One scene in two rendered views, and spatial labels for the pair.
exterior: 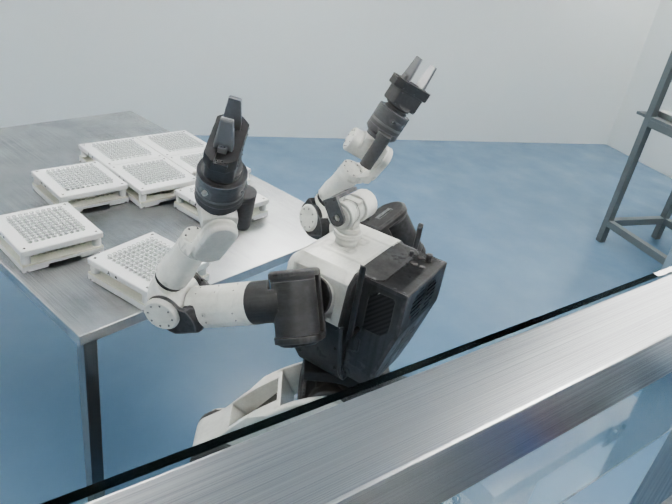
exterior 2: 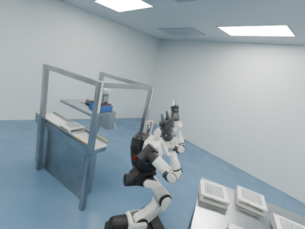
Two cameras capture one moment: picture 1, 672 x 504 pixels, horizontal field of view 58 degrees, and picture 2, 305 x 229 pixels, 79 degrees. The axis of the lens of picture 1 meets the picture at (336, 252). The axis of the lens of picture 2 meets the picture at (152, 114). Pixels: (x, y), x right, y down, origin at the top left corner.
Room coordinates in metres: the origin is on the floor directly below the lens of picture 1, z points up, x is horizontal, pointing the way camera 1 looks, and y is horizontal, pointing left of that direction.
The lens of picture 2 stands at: (2.74, -0.62, 1.84)
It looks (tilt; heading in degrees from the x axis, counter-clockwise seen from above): 13 degrees down; 161
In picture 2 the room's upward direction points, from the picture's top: 12 degrees clockwise
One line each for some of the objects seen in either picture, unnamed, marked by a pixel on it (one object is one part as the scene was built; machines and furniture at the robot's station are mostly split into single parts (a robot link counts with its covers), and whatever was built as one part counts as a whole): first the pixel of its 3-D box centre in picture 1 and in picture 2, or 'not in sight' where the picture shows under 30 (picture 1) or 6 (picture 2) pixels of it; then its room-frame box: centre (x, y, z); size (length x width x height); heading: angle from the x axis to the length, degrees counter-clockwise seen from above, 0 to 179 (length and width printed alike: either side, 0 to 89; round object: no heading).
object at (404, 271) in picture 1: (359, 301); (147, 151); (1.19, -0.07, 1.09); 0.34 x 0.30 x 0.36; 152
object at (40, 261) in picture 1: (47, 241); (249, 201); (1.61, 0.89, 0.84); 0.24 x 0.24 x 0.02; 50
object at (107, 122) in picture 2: not in sight; (105, 119); (0.42, -0.44, 1.11); 0.22 x 0.11 x 0.20; 40
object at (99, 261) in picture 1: (150, 261); (213, 191); (1.52, 0.53, 0.89); 0.25 x 0.24 x 0.02; 152
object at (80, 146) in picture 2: not in sight; (67, 131); (0.05, -0.91, 0.74); 1.30 x 0.29 x 0.10; 40
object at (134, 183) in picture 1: (153, 175); not in sight; (2.12, 0.73, 0.89); 0.25 x 0.24 x 0.02; 139
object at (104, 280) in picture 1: (150, 275); (212, 195); (1.52, 0.53, 0.84); 0.24 x 0.24 x 0.02; 62
